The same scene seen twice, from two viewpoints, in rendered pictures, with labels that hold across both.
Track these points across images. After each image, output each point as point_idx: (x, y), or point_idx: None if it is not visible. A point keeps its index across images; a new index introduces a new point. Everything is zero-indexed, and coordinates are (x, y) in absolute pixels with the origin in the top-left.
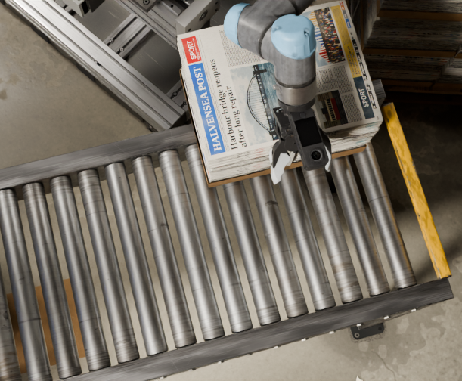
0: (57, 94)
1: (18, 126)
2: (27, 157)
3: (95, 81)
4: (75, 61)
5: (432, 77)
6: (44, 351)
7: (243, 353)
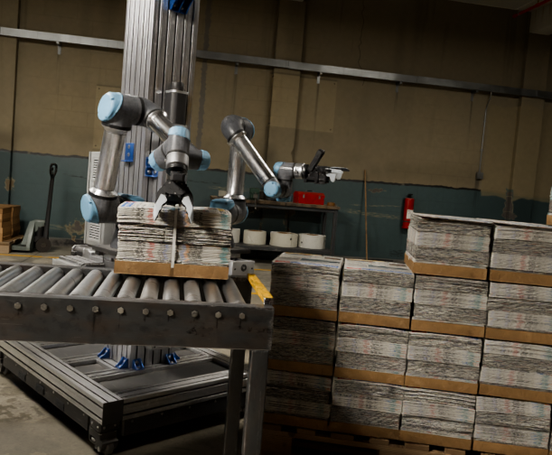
0: (28, 425)
1: None
2: None
3: (64, 409)
4: (55, 396)
5: (325, 413)
6: None
7: (91, 299)
